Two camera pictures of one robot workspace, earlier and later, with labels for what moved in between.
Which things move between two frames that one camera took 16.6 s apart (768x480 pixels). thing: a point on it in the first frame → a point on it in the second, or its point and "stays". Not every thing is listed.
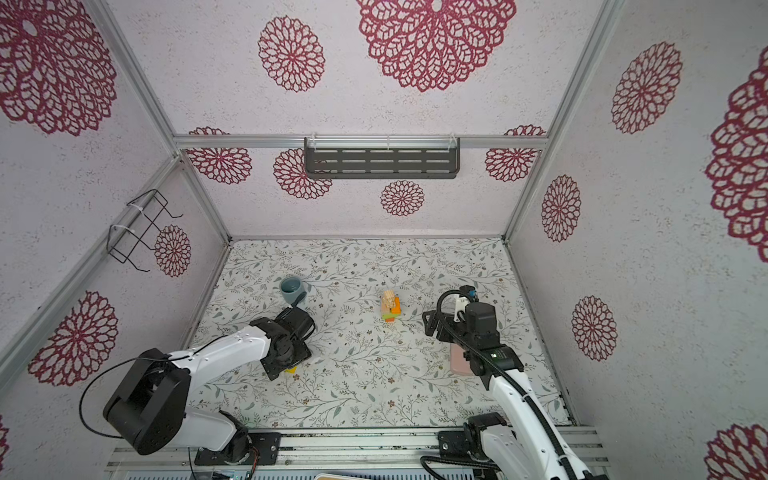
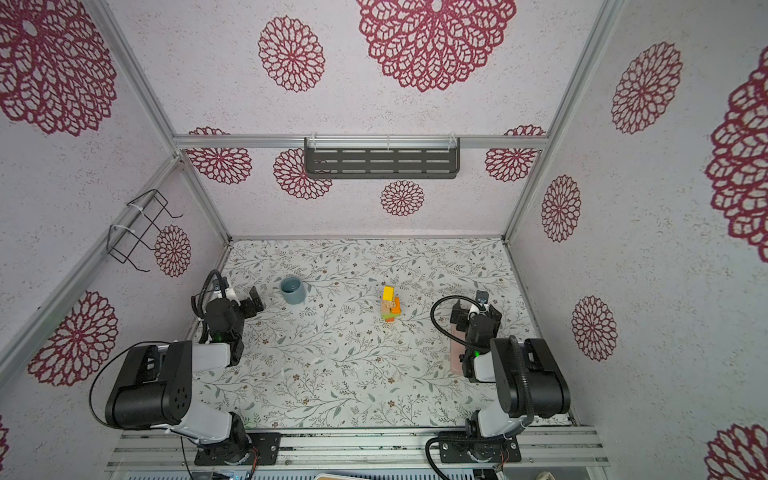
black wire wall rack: [139, 220] stays
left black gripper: [276, 369] → [255, 299]
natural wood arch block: [388, 303] stays
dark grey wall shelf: [382, 157] stays
